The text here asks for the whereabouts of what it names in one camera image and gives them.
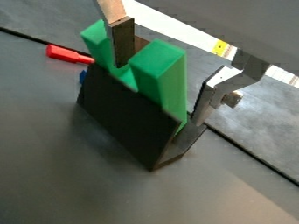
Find green U-shaped block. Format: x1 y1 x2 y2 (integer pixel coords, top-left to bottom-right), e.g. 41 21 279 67
81 20 187 131

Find red peg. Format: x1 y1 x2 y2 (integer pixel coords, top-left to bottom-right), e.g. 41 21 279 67
46 45 95 64

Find black fixture bracket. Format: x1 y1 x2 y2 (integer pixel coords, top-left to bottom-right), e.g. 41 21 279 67
78 64 207 171

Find blue peg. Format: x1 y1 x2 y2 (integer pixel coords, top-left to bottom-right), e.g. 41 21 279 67
79 70 87 84

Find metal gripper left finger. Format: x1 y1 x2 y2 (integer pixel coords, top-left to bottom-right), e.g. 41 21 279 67
93 0 135 68

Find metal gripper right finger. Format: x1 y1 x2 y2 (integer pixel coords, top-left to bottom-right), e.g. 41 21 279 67
191 49 270 126

